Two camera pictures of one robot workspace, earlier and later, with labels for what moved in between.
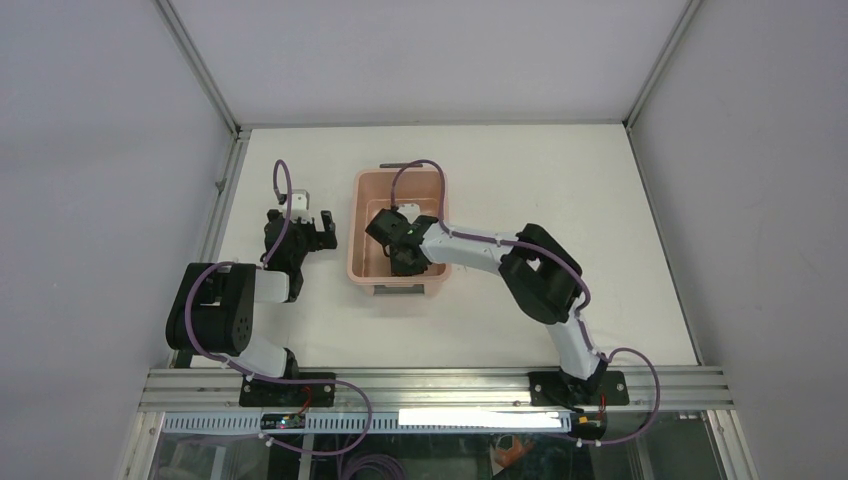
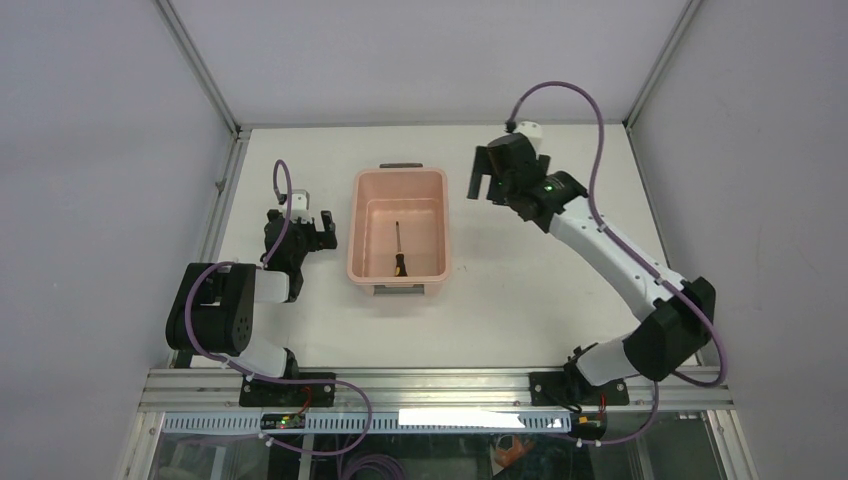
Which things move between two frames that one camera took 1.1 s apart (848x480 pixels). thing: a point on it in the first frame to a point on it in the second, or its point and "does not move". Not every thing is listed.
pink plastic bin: (410, 188) does not move
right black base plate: (608, 388) does not move
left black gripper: (303, 233) does not move
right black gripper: (400, 237) to (500, 168)
